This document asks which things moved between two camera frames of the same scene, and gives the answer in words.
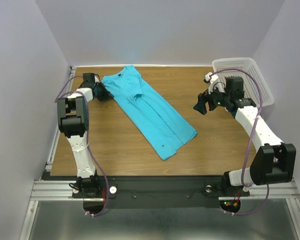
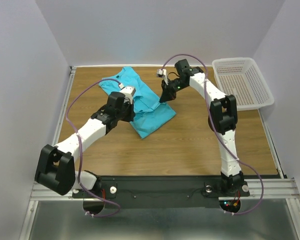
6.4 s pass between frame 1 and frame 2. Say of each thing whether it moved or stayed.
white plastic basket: stayed
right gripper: moved
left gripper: moved
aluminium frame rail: stayed
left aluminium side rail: stayed
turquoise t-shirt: moved
